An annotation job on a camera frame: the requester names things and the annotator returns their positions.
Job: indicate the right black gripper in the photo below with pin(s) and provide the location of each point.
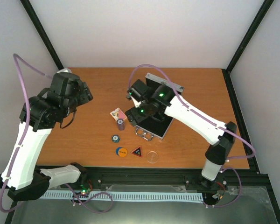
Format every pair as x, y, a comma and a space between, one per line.
138, 118

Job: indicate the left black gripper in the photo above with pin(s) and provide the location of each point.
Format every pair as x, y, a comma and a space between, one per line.
86, 95

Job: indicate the aluminium poker case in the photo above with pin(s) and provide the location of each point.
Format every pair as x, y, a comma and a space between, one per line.
151, 128

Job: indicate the blue green chip stack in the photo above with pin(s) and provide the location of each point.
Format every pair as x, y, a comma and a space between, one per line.
115, 138

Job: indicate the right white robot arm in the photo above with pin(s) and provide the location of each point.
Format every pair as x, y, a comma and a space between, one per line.
165, 101

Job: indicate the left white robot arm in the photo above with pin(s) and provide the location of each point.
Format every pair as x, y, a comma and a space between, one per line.
37, 119

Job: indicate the tall purple chip stack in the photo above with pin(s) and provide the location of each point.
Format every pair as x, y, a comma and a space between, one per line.
121, 124

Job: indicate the playing card deck box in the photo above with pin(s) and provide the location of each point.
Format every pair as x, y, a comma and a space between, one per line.
118, 114

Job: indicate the red black triangular button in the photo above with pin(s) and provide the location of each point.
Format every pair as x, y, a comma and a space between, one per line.
137, 151

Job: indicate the orange blue round button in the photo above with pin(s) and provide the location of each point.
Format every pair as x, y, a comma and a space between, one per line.
121, 152

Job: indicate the clear round dealer button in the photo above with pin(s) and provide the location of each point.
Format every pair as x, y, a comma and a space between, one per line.
152, 157

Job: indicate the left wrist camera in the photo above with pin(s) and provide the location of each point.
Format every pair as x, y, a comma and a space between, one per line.
65, 85

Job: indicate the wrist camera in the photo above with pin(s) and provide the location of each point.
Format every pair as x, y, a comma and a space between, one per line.
139, 93
65, 85

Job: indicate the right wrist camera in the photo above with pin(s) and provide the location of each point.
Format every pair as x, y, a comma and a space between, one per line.
139, 93

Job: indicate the white slotted cable duct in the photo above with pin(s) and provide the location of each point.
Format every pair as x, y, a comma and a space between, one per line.
141, 196

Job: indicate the black aluminium frame rail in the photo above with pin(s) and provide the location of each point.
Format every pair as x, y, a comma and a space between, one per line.
140, 177

